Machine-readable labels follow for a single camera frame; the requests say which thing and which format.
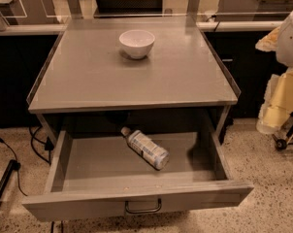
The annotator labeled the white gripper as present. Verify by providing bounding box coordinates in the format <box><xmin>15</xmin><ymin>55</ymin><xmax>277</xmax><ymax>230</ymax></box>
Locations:
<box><xmin>255</xmin><ymin>27</ymin><xmax>293</xmax><ymax>134</ymax></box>

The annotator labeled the blue plastic bottle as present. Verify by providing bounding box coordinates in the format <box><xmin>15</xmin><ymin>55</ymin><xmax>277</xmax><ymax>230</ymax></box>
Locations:
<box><xmin>121</xmin><ymin>127</ymin><xmax>170</xmax><ymax>170</ymax></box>

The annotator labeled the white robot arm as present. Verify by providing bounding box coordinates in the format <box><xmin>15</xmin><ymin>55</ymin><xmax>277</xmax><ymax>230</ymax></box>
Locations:
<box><xmin>255</xmin><ymin>11</ymin><xmax>293</xmax><ymax>134</ymax></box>

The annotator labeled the grey cabinet counter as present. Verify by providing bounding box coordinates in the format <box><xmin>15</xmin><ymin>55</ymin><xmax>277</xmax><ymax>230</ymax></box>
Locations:
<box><xmin>25</xmin><ymin>17</ymin><xmax>242</xmax><ymax>146</ymax></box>

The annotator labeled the grey open drawer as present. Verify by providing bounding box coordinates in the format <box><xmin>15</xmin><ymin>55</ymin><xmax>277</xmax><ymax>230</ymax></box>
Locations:
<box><xmin>22</xmin><ymin>130</ymin><xmax>253</xmax><ymax>221</ymax></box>

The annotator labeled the wheeled cart base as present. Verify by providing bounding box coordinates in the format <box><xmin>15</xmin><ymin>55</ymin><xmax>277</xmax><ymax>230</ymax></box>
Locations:
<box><xmin>272</xmin><ymin>105</ymin><xmax>293</xmax><ymax>151</ymax></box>

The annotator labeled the white ceramic bowl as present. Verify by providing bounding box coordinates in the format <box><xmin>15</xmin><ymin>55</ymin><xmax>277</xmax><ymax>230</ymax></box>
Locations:
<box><xmin>118</xmin><ymin>30</ymin><xmax>155</xmax><ymax>59</ymax></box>

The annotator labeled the black mesh chair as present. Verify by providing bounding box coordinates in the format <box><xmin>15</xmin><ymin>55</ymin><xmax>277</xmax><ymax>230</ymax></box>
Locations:
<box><xmin>94</xmin><ymin>0</ymin><xmax>163</xmax><ymax>17</ymax></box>

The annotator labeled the clear acrylic barrier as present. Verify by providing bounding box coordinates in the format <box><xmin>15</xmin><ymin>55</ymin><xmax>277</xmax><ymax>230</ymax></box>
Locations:
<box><xmin>0</xmin><ymin>0</ymin><xmax>293</xmax><ymax>32</ymax></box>

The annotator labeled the black bar on floor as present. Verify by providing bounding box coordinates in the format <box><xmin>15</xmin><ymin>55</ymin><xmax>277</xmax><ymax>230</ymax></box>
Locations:
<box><xmin>0</xmin><ymin>159</ymin><xmax>20</xmax><ymax>199</ymax></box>

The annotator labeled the metal drawer handle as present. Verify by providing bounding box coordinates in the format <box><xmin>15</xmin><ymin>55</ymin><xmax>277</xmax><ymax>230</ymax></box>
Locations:
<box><xmin>124</xmin><ymin>199</ymin><xmax>162</xmax><ymax>215</ymax></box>

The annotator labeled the black floor cable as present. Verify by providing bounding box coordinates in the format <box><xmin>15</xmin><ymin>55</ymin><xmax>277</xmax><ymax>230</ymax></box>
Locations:
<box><xmin>28</xmin><ymin>125</ymin><xmax>54</xmax><ymax>165</ymax></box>

